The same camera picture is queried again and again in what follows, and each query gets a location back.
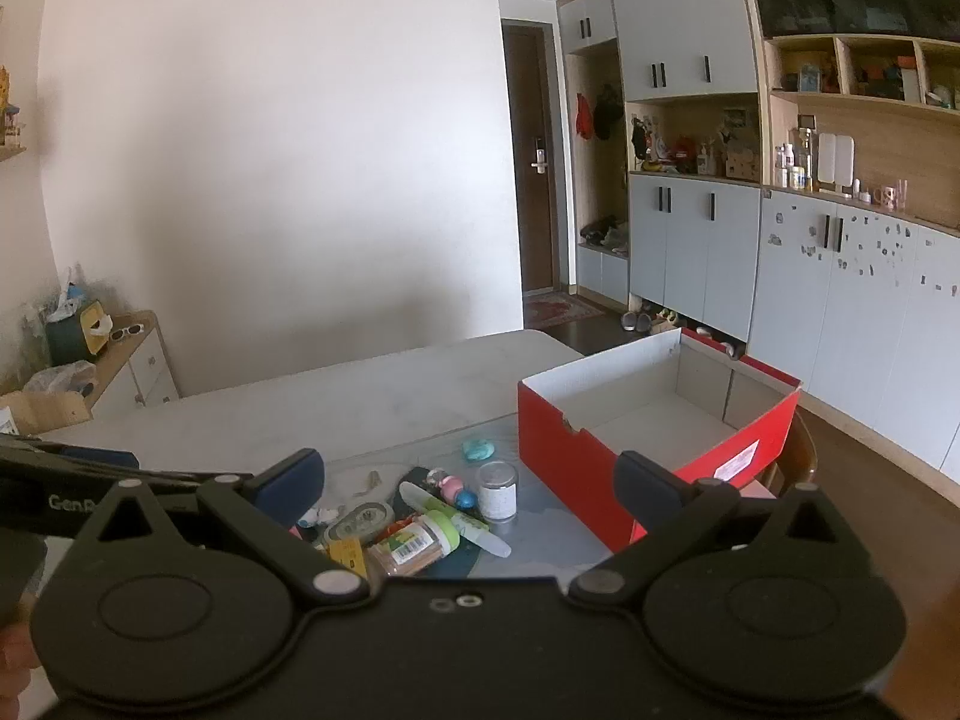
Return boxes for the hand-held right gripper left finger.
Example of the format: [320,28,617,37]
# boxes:
[67,448,372,605]

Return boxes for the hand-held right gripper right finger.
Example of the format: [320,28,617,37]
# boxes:
[566,450,871,605]

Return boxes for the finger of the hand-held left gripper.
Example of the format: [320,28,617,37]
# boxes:
[64,448,256,494]

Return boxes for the red cardboard box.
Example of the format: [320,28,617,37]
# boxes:
[517,326,803,552]

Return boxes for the green oval case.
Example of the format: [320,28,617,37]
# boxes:
[324,501,396,545]

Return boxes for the small yellow box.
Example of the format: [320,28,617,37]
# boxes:
[326,538,370,578]

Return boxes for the clear bottle with green cap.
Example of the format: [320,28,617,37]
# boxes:
[367,510,460,578]

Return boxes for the white jar with metal lid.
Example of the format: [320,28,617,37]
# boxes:
[478,461,520,522]

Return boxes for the white and green tube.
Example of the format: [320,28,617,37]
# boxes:
[397,481,512,557]

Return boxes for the beige cardboard box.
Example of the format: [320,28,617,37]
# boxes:
[0,388,92,436]

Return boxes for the clear plastic bag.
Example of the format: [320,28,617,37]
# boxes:
[22,360,98,398]

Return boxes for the wooden side cabinet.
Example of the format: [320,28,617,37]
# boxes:
[0,309,181,436]

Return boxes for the light blue printed table mat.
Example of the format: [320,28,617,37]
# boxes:
[296,412,777,582]

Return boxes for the teal and yellow tissue box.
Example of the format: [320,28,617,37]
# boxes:
[45,281,112,368]

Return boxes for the brown wooden chair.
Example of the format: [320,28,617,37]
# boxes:
[757,409,820,500]

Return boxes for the red patterned rug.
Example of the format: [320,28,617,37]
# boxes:
[523,292,605,329]

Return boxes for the shoes on bench shelf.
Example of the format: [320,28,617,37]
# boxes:
[579,216,629,252]

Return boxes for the white cabinet with stickers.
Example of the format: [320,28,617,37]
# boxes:
[748,184,960,470]

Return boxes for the dark hanging garment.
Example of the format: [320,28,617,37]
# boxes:
[592,84,625,142]

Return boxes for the white rounded device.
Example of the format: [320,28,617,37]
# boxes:
[816,131,856,192]

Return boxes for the dark brown door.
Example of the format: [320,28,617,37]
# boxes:
[501,21,560,295]

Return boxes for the tall white wardrobe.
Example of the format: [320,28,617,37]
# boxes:
[556,0,767,346]

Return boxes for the wall shelf with figurines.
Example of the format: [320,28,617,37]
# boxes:
[0,4,27,162]

